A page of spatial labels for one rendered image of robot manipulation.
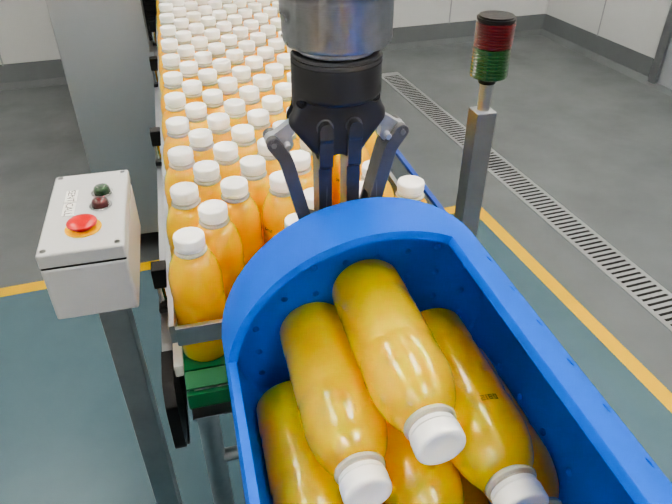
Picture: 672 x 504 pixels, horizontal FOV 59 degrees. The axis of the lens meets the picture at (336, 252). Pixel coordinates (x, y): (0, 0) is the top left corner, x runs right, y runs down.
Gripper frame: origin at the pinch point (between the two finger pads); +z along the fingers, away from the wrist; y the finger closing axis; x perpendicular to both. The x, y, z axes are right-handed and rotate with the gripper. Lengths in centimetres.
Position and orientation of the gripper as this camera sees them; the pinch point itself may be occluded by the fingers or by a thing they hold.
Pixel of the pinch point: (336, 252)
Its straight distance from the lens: 59.9
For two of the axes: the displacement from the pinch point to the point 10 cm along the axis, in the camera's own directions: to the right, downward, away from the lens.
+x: 2.4, 5.6, -7.9
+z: 0.0, 8.1, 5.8
